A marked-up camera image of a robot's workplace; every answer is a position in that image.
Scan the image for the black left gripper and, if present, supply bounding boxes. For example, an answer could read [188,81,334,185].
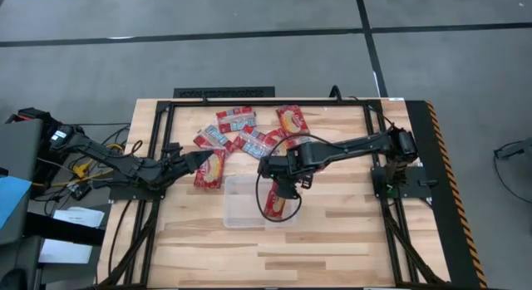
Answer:
[157,150,214,185]

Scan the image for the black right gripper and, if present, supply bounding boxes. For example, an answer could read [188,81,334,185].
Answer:
[258,141,322,199]

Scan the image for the clear plastic container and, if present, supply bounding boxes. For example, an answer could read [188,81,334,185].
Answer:
[223,174,300,229]

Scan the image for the black floor vent grille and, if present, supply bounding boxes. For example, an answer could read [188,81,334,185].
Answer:
[173,86,276,99]

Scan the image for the black power adapter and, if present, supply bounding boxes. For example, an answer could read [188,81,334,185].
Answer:
[66,182,92,201]

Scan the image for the white paper sheet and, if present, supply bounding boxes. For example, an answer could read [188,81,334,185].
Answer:
[52,206,106,229]
[37,238,94,265]

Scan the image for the black hazard-striped table edge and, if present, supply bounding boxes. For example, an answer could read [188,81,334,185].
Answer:
[405,100,490,289]

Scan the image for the black crate with red trim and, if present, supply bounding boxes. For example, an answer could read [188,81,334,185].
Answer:
[4,106,80,187]

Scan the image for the grey box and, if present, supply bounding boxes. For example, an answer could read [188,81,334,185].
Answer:
[0,118,45,246]

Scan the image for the blue sheet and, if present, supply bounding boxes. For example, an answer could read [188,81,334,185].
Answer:
[0,175,33,231]

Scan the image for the black rounded object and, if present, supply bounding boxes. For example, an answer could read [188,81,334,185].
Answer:
[0,267,29,290]

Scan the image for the grey device on floor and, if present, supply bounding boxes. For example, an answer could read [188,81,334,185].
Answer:
[493,135,532,161]

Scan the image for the black aluminium table frame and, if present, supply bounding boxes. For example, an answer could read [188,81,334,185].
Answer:
[97,98,452,290]

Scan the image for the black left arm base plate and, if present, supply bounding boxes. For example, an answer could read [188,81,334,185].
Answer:
[108,173,170,202]

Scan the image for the thin black cable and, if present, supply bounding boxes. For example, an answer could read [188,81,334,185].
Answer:
[106,198,132,279]

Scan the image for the yellow cable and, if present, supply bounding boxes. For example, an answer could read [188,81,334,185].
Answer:
[31,142,126,188]

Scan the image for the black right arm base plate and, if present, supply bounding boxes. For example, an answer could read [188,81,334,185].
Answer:
[371,164,434,199]

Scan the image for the black floor cable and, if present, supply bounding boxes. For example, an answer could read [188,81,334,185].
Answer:
[493,150,532,204]

